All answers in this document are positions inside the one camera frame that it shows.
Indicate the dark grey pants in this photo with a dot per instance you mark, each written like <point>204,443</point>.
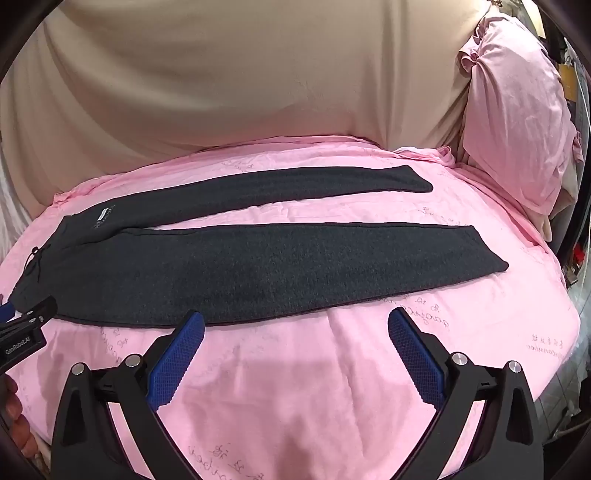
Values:
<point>277,267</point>

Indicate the beige cloth drape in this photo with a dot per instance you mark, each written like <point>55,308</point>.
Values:
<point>231,69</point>

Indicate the beige pillow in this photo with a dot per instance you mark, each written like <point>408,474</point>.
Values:
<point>569,185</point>

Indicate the pink bed sheet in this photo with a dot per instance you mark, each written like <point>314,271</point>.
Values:
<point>300,397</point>

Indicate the white plastic sheet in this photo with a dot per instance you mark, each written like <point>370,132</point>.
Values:
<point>9,207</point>

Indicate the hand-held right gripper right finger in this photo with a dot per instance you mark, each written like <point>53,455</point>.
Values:
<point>415,355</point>

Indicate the person's left hand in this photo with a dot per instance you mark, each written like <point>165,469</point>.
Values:
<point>16,415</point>

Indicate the pink pillow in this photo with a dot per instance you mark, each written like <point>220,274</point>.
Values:
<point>512,115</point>

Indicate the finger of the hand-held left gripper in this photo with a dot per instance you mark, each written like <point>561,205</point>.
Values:
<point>34,314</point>

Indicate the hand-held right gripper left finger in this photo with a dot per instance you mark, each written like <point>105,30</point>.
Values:
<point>178,355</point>

